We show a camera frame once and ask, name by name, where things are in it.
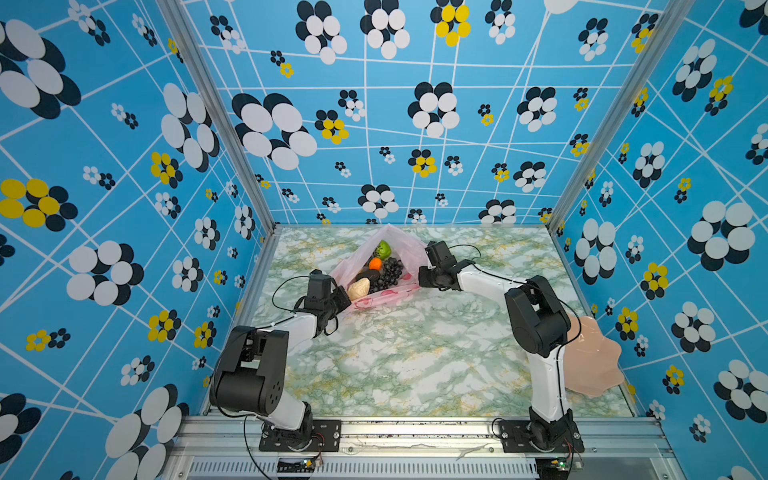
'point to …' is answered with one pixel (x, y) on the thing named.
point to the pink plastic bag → (343, 270)
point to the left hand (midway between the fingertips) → (350, 292)
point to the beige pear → (359, 288)
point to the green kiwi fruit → (384, 250)
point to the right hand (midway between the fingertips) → (425, 275)
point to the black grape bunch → (389, 274)
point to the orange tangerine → (375, 264)
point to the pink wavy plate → (591, 359)
